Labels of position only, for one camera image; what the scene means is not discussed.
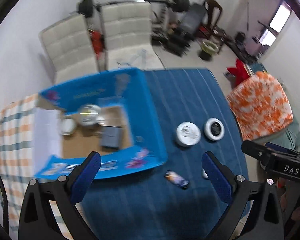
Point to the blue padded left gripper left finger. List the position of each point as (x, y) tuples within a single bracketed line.
[(83, 175)]

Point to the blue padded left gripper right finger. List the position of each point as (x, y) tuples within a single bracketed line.
[(220, 176)]

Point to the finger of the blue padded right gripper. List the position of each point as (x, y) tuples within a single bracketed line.
[(282, 149), (266, 155)]

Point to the small white rounded case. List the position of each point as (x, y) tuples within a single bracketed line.
[(204, 174)]

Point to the small colourful tube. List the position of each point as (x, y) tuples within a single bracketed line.
[(177, 180)]

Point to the white jar with black lid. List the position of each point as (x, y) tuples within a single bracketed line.
[(214, 129)]

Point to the grey square box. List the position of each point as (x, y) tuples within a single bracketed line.
[(111, 137)]

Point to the small silver lid jar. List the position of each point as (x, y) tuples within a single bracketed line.
[(68, 126)]

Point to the white jar with logo lid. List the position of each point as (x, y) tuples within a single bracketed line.
[(187, 134)]

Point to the silver round tin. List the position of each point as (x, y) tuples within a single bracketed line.
[(89, 115)]

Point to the orange floral cushion chair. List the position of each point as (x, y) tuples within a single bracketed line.
[(260, 106)]

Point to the plaid and blue tablecloth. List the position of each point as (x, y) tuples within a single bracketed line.
[(155, 189)]

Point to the blue cardboard box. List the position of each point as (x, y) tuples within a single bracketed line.
[(100, 124)]

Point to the red cloth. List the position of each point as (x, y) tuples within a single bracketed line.
[(239, 72)]

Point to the waste bin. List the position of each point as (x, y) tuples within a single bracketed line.
[(208, 50)]

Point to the black weight bench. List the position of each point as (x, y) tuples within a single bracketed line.
[(176, 39)]

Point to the left white padded chair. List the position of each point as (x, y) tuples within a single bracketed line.
[(69, 48)]

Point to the white padded chair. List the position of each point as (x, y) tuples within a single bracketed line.
[(127, 28), (69, 48)]

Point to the right white padded chair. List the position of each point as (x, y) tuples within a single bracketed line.
[(127, 28)]

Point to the barbell with rack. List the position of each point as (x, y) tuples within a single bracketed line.
[(160, 9)]

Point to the wire clothes hanger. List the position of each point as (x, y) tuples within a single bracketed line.
[(137, 60)]

